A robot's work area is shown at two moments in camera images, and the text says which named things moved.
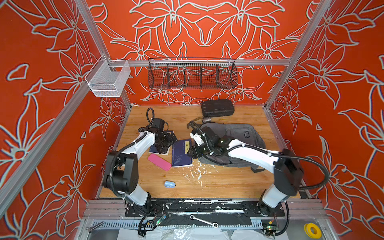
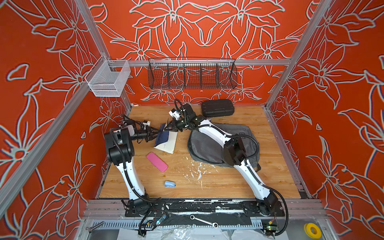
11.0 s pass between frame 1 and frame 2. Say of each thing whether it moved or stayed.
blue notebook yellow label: moved
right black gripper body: moved
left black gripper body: moved
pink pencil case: stayed
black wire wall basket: stayed
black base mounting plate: stayed
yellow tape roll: stayed
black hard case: stayed
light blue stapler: stayed
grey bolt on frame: stayed
